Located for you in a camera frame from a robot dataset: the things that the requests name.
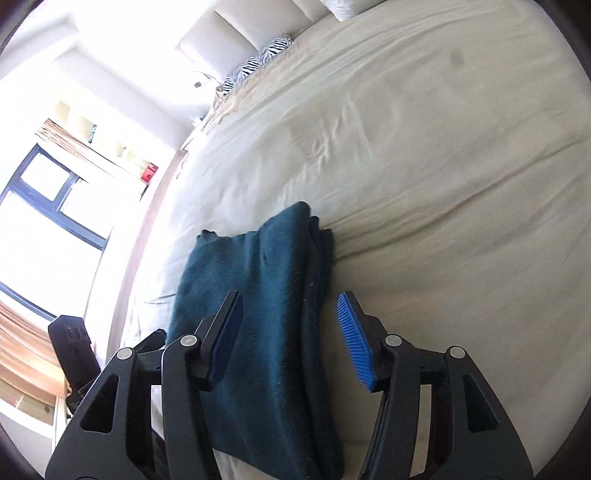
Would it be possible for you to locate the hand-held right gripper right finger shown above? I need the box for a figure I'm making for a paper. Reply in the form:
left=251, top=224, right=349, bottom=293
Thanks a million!
left=336, top=292, right=535, bottom=480

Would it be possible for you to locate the beige bed sheet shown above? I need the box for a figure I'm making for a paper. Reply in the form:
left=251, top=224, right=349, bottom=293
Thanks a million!
left=111, top=0, right=591, bottom=480

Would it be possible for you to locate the cream padded headboard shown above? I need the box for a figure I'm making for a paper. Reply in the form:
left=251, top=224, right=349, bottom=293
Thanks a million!
left=178, top=0, right=334, bottom=78

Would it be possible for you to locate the dark framed window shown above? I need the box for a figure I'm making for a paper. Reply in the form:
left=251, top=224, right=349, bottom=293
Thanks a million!
left=0, top=142, right=115, bottom=321

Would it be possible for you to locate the light wooden drawer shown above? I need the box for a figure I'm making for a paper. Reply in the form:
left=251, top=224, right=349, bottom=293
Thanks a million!
left=0, top=364, right=63, bottom=432

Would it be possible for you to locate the dark teal knit sweater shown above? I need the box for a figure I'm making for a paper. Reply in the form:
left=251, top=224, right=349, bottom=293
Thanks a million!
left=166, top=201, right=346, bottom=480

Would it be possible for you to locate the bamboo window blind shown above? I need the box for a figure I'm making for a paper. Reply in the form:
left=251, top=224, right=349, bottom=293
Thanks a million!
left=34, top=118, right=158, bottom=182

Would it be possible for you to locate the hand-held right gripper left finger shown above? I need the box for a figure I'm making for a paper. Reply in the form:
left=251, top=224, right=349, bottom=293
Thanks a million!
left=45, top=291, right=244, bottom=480

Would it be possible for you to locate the zebra print pillow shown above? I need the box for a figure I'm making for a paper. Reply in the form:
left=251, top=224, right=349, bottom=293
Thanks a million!
left=223, top=55, right=265, bottom=94
left=257, top=32, right=296, bottom=64

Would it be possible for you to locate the white folded duvet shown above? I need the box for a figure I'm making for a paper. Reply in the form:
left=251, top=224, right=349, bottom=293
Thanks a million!
left=324, top=0, right=376, bottom=22

